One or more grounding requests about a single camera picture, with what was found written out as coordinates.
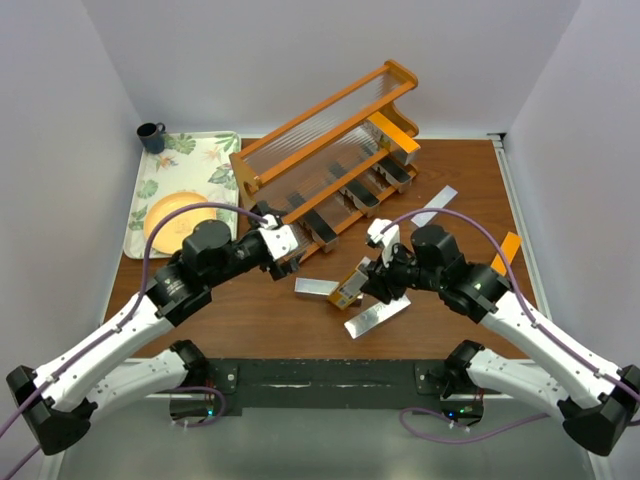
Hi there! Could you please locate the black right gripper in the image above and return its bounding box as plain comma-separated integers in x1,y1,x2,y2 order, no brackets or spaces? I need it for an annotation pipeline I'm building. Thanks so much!
361,239,444,304

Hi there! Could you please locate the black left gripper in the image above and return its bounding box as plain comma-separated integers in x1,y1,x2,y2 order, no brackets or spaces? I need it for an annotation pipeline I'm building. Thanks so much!
206,201,303,288

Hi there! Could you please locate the orange toothpaste box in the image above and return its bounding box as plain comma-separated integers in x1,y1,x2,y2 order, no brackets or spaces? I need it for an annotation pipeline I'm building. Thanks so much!
327,257,371,310
366,112,420,165
491,232,522,276

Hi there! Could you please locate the silver R&O charcoal toothpaste box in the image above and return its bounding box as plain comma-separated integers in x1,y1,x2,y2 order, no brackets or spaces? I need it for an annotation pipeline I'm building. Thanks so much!
340,179,380,218

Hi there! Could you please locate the orange toothpaste box front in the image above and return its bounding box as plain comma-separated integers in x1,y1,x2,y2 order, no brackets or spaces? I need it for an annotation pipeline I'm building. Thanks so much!
366,112,420,165

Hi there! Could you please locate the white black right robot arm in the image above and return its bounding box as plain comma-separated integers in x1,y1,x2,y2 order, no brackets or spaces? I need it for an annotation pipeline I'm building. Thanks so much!
362,219,639,456

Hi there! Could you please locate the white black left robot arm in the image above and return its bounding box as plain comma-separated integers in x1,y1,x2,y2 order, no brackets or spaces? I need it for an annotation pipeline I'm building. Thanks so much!
7,213,298,455

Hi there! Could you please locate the wooden three-tier shelf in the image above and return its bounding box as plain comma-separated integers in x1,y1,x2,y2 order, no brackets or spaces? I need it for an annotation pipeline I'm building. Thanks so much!
230,60,419,259

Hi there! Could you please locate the floral serving tray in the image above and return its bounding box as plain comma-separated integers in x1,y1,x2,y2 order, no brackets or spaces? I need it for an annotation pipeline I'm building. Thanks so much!
123,131,241,260

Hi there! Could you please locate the orange plate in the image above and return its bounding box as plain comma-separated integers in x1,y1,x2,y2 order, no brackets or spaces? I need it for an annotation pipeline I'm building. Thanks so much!
143,192,216,255

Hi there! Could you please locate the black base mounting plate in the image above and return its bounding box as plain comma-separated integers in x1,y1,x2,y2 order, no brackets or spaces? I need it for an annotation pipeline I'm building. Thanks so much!
206,358,479,416

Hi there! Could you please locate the dark blue mug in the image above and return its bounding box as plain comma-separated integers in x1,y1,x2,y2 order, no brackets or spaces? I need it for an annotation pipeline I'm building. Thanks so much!
136,122,166,155

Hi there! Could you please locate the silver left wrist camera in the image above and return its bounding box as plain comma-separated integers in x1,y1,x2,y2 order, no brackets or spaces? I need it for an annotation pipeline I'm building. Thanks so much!
258,214,299,261

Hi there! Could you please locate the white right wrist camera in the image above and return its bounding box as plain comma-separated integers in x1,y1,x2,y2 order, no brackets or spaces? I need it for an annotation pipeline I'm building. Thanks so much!
366,218,400,267

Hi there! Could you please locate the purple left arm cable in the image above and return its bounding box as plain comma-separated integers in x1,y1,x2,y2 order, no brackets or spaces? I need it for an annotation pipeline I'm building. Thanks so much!
0,202,271,476

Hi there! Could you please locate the aluminium table edge rail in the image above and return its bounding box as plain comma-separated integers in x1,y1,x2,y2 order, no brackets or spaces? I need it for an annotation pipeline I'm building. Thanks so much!
487,134,553,320

